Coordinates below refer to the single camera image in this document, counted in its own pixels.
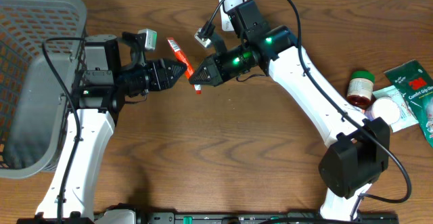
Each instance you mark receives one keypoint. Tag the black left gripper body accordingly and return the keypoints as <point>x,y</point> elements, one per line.
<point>138,80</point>

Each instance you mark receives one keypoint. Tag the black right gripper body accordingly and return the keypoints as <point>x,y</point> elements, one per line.
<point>233,63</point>

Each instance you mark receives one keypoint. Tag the red box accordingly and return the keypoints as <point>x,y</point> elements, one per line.
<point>180,55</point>

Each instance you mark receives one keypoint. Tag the green lid jar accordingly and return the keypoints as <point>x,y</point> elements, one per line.
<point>360,88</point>

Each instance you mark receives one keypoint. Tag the white cotton swab tub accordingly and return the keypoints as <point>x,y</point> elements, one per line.
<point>384,108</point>

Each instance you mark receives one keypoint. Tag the green 3M gloves package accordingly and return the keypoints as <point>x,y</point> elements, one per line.
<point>415,85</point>

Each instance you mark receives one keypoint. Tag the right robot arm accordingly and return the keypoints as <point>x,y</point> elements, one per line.
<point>357,149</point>

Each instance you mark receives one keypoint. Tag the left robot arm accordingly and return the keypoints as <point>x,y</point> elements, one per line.
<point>115,68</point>

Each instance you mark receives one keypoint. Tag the white barcode scanner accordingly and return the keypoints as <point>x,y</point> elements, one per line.
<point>224,8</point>

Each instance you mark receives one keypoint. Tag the grey plastic shopping basket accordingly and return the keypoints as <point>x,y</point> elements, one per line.
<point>33,105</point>

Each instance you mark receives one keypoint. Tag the black mounting rail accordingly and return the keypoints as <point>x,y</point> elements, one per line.
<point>236,218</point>

